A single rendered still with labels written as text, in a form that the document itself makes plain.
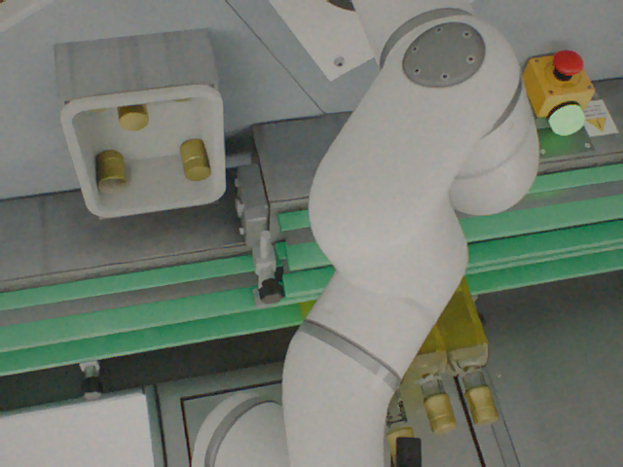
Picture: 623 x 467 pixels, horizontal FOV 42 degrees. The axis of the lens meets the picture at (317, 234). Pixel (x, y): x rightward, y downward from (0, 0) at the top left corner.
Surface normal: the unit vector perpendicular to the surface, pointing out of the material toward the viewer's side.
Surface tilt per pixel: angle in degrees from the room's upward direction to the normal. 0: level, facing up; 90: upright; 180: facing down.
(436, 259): 31
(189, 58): 90
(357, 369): 67
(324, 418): 78
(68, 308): 90
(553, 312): 89
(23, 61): 0
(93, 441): 90
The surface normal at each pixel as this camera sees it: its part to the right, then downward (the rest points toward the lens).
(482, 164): 0.15, 0.84
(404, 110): -0.32, -0.43
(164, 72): 0.07, -0.51
